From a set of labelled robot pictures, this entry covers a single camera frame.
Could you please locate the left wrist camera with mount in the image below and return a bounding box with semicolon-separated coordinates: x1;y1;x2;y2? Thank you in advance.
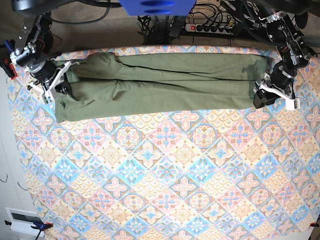
253;79;301;111

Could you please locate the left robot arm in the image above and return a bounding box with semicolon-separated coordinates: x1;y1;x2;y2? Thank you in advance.
253;11;320;111

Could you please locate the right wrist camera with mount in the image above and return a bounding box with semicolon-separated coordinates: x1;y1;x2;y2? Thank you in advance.
25;60;79;104

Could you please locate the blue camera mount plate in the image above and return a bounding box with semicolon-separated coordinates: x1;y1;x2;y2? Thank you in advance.
119;0;196;17

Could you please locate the red black clamp lower left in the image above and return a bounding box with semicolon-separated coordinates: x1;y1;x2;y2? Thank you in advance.
4;219;54;238

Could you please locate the red black clamp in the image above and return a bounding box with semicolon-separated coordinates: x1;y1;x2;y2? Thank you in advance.
4;219;54;238
0;39;17;80

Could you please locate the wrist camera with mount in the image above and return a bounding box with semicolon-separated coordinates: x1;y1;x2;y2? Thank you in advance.
253;79;301;111
25;60;79;104

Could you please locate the white power strip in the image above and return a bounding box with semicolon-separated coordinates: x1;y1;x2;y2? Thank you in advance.
184;23;232;35

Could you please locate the olive green t-shirt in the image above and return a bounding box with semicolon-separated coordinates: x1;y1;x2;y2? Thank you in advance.
54;52;268;123

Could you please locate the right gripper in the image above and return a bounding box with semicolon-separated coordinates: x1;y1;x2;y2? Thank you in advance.
29;61;72;95

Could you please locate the white wall outlet box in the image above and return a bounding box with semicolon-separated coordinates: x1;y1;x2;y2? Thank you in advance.
5;207;41;237

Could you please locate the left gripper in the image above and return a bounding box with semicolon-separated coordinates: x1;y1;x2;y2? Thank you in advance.
253;62;297;109

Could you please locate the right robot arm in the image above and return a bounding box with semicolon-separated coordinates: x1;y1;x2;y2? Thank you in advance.
8;13;74;102

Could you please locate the red clamp lower right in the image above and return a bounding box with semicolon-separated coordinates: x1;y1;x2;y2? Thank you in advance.
309;222;320;228

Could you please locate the red black clamp upper left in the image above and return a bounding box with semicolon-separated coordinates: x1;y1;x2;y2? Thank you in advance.
0;39;17;80

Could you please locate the patterned colourful tablecloth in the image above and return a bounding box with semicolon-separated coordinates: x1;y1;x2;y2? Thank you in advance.
5;58;320;240

